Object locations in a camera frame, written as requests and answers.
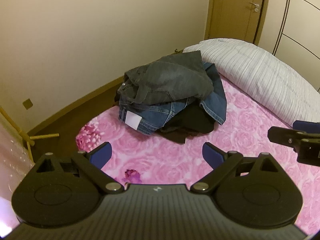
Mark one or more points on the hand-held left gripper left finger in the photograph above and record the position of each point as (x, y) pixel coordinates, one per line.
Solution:
(102, 153)

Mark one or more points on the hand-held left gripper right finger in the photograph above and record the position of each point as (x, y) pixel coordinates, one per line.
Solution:
(212, 156)

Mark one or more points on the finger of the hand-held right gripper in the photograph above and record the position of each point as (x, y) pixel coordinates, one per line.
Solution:
(307, 127)
(282, 135)

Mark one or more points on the grey jeans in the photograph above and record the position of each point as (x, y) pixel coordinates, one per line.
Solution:
(170, 80)

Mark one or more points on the pink floral blanket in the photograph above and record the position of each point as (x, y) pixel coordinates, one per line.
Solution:
(250, 120)

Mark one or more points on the crumpled black garment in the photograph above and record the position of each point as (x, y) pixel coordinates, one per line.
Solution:
(190, 122)

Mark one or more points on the yellow wooden rack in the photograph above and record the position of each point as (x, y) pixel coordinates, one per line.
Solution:
(43, 137)

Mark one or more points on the blue jeans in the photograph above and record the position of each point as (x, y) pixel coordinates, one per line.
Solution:
(150, 112)

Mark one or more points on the striped white duvet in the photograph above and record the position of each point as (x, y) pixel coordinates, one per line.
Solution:
(250, 67)

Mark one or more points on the pale pink cloth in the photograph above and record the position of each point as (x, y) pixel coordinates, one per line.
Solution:
(12, 155)

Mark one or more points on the white wardrobe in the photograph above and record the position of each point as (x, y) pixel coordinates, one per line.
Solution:
(300, 17)

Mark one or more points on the wooden door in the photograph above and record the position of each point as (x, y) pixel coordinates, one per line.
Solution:
(232, 10)

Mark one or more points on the beige low wall socket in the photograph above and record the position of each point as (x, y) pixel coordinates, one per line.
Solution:
(27, 103)

